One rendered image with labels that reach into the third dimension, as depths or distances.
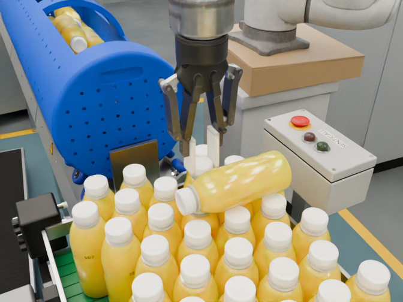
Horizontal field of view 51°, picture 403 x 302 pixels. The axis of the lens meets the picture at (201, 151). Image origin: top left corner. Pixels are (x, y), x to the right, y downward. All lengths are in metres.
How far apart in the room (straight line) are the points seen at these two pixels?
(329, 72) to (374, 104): 1.11
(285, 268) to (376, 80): 1.78
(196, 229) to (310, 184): 0.25
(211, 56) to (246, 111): 0.61
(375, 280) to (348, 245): 1.59
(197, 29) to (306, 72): 0.68
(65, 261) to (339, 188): 0.52
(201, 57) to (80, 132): 0.35
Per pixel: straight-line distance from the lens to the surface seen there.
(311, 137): 0.78
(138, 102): 0.85
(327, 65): 1.24
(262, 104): 1.19
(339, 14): 1.18
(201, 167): 0.70
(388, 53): 2.24
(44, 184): 2.57
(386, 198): 2.54
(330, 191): 0.74
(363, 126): 2.41
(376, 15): 1.18
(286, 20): 1.21
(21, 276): 1.90
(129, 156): 0.85
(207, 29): 0.56
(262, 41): 1.23
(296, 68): 1.18
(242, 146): 1.24
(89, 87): 0.80
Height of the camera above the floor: 1.52
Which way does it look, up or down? 34 degrees down
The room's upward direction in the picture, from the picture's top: straight up
